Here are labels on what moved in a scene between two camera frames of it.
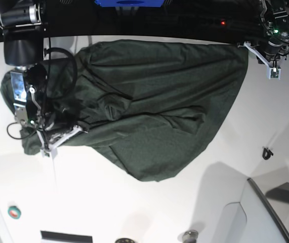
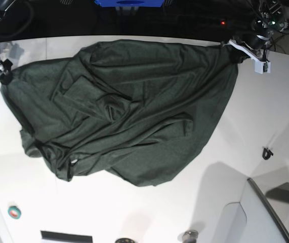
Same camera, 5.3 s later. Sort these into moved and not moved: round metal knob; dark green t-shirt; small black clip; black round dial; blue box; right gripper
Moved: right gripper; dark green t-shirt
Not moved: black round dial; round metal knob; blue box; small black clip
